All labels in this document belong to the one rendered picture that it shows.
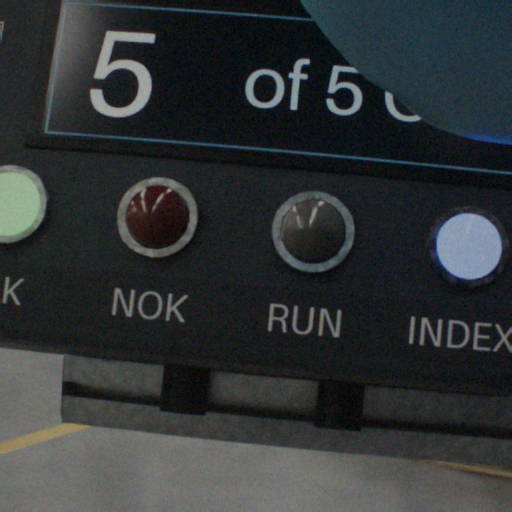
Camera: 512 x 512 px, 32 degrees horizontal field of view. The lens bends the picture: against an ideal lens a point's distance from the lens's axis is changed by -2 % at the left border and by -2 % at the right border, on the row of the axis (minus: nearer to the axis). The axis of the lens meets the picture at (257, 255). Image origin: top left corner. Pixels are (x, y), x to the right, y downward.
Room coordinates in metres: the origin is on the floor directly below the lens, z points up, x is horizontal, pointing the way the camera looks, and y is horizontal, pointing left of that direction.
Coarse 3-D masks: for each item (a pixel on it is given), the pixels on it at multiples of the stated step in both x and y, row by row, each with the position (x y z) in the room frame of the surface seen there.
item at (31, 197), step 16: (0, 176) 0.29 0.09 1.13; (16, 176) 0.29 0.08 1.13; (32, 176) 0.30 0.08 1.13; (0, 192) 0.29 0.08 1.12; (16, 192) 0.29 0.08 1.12; (32, 192) 0.29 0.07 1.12; (48, 192) 0.30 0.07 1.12; (0, 208) 0.29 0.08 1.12; (16, 208) 0.29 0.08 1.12; (32, 208) 0.29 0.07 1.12; (48, 208) 0.30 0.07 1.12; (0, 224) 0.29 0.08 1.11; (16, 224) 0.29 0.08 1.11; (32, 224) 0.29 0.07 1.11; (0, 240) 0.29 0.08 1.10; (16, 240) 0.29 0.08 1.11
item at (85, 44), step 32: (64, 0) 0.32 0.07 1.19; (96, 0) 0.31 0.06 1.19; (64, 32) 0.31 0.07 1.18; (96, 32) 0.31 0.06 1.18; (128, 32) 0.31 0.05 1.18; (160, 32) 0.31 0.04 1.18; (192, 32) 0.31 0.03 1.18; (64, 64) 0.31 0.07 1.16; (96, 64) 0.31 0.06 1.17; (128, 64) 0.31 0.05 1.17; (160, 64) 0.31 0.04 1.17; (192, 64) 0.31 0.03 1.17; (64, 96) 0.31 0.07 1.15; (96, 96) 0.31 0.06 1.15; (128, 96) 0.31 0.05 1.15; (160, 96) 0.30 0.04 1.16; (192, 96) 0.30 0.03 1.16; (64, 128) 0.30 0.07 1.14; (96, 128) 0.30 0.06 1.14; (128, 128) 0.30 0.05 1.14; (160, 128) 0.30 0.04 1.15
